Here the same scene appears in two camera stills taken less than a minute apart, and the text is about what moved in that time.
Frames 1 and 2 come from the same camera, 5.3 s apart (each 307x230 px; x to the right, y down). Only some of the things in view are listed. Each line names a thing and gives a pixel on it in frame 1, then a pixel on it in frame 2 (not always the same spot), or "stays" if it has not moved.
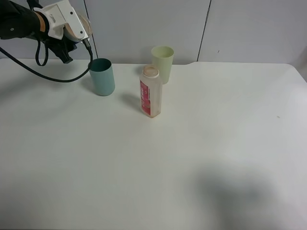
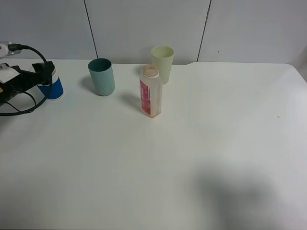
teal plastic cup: (102, 75) stays
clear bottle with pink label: (150, 83) stays
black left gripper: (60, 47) -> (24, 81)
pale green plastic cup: (162, 57) stays
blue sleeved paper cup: (69, 34) -> (56, 89)
